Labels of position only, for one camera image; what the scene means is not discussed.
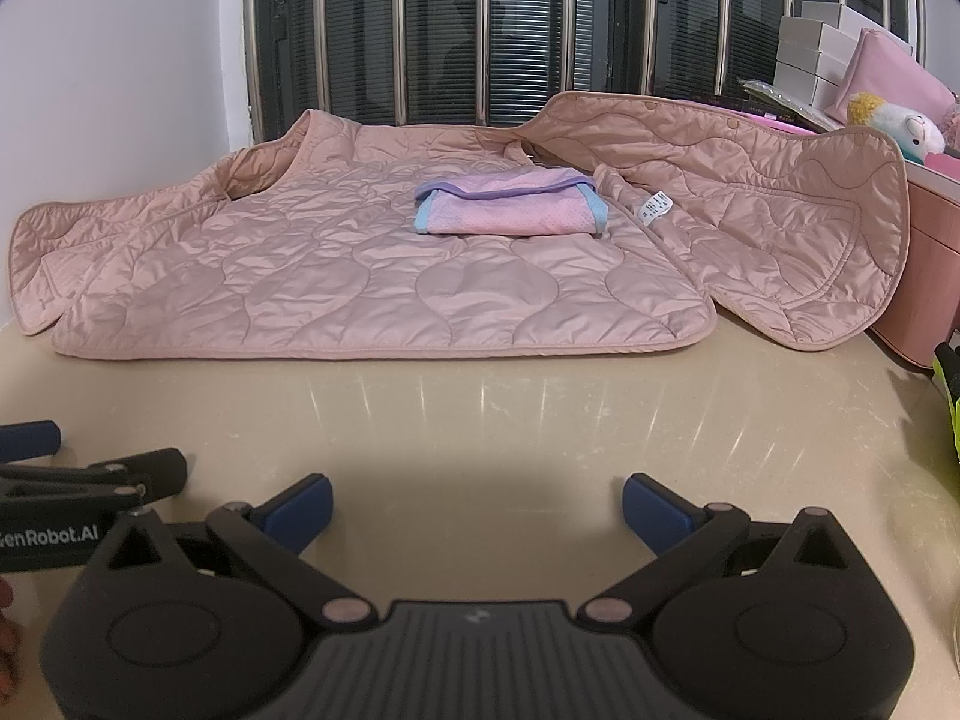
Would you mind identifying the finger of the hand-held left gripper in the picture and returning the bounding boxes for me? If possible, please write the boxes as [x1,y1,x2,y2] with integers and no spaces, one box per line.
[0,448,189,512]
[0,421,65,461]

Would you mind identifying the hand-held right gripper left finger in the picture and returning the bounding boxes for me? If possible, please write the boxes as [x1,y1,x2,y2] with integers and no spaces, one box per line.
[97,471,372,632]

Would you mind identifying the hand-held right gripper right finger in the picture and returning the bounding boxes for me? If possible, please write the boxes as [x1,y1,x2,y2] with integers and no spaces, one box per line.
[589,471,859,632]

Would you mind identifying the pink blue mesh shirt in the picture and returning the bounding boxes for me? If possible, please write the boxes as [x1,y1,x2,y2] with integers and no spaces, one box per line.
[414,168,608,238]

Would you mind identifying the person's left hand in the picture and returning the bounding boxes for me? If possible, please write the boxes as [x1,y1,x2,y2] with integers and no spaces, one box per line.
[0,577,20,663]

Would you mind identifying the pink quilted jacket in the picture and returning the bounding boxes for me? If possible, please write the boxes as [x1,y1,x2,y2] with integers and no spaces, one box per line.
[15,90,911,359]

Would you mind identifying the yellow-green object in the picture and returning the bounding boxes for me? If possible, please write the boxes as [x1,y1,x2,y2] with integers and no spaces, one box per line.
[931,340,960,467]

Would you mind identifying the pink storage cabinet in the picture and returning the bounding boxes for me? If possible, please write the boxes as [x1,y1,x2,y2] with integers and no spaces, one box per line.
[865,156,960,370]

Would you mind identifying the silver patterned packet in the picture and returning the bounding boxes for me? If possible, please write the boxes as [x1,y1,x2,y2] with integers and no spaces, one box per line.
[738,76,824,114]

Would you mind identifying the white plush toy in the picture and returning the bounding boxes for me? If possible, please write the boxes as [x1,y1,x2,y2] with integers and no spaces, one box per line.
[847,91,948,163]

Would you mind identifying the metal window railing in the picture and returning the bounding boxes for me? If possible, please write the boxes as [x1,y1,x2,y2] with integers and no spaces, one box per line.
[244,0,932,143]

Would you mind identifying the stack of white boxes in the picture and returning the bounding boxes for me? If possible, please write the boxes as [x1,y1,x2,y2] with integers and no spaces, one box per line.
[772,3,920,118]

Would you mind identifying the dark glass window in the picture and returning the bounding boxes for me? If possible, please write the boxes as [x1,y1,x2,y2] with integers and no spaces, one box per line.
[253,0,920,142]

